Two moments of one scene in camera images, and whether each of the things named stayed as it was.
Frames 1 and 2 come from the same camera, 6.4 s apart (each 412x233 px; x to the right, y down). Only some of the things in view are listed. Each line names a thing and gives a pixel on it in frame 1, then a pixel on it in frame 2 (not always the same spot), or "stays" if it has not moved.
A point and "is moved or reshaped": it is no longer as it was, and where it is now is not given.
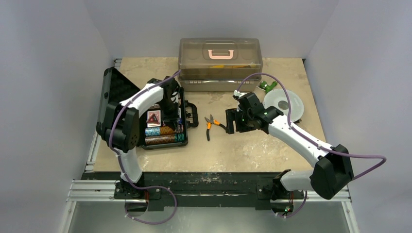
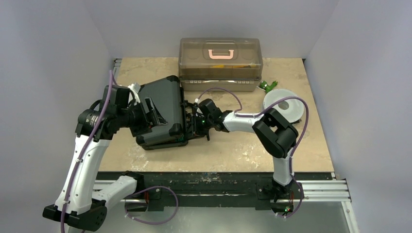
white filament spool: (273, 97) stays
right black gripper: (231, 120) -> (194, 119)
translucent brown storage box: (219, 64) stays
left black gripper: (171, 120) -> (151, 118)
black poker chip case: (158, 129) is moved or reshaped
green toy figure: (263, 84) stays
